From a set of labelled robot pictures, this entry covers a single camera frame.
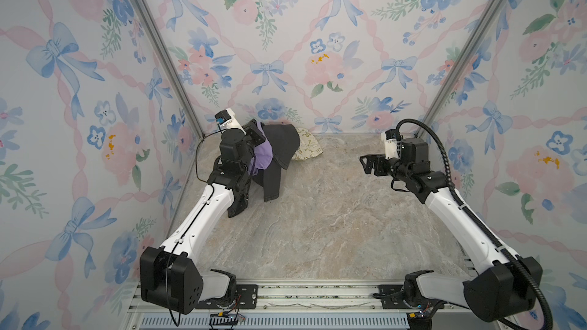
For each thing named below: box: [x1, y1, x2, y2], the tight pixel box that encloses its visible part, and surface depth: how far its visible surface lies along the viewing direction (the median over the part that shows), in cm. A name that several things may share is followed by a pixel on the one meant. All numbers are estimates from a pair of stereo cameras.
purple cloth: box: [247, 121, 274, 176], surface depth 76 cm
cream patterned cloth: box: [291, 126, 324, 161], surface depth 116 cm
